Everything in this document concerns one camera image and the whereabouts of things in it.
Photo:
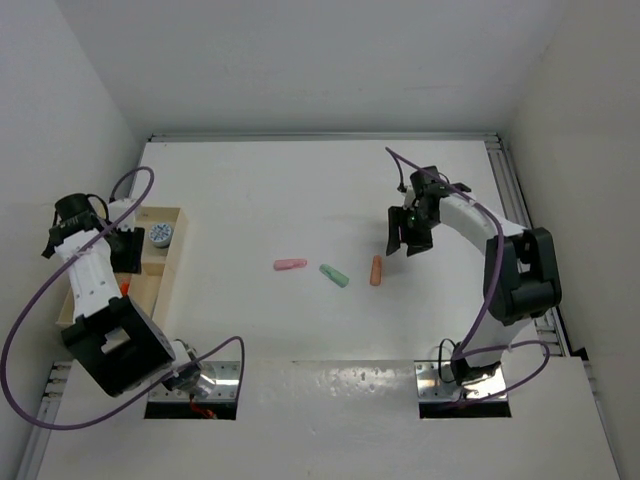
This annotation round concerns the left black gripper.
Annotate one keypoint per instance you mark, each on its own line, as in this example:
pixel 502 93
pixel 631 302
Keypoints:
pixel 129 262

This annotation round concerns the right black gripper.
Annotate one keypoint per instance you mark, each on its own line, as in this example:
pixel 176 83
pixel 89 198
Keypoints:
pixel 397 216

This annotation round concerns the pastel green correction tape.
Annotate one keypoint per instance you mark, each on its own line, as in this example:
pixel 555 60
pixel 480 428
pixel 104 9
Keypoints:
pixel 334 275

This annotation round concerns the pastel pink correction tape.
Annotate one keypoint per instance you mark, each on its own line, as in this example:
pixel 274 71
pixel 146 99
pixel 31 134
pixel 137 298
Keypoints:
pixel 289 264

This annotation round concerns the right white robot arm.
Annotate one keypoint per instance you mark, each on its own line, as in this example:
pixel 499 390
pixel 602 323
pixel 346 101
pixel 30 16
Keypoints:
pixel 521 279

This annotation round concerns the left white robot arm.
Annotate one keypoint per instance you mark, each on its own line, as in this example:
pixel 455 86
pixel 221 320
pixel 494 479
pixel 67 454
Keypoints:
pixel 121 347

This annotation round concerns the wooden divided tray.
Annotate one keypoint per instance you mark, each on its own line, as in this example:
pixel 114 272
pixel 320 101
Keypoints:
pixel 93 283

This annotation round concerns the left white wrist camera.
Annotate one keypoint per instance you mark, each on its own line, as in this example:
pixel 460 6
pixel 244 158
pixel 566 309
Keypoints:
pixel 117 208

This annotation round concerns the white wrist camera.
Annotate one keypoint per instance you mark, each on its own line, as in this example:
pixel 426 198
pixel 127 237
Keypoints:
pixel 117 208
pixel 410 200

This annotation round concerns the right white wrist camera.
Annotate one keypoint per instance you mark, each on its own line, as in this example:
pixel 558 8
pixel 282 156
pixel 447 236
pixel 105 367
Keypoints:
pixel 410 200

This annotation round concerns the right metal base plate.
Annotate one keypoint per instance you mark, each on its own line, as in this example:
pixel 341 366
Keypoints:
pixel 433 385

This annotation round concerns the metal base plate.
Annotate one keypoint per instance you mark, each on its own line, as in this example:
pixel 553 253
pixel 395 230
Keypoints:
pixel 433 385
pixel 211 381

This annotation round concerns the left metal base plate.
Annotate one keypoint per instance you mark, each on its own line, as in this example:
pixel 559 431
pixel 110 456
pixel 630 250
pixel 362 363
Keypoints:
pixel 211 381

